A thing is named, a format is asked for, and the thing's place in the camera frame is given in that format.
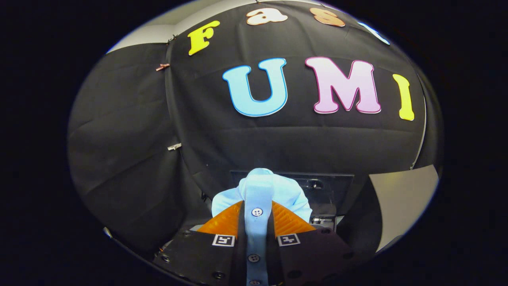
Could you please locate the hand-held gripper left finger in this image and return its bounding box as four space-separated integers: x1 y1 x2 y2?
153 201 248 286

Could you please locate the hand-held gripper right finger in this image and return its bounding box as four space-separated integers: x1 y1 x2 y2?
266 201 358 286

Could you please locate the light blue button shirt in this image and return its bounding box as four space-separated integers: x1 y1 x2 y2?
211 168 313 286

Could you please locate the dark washing machine lid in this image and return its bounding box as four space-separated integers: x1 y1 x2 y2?
229 170 355 223

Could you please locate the black backdrop cloth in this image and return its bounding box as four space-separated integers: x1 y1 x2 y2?
67 0 444 274

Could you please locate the silver grey box appliance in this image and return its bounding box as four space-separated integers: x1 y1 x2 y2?
337 164 440 255

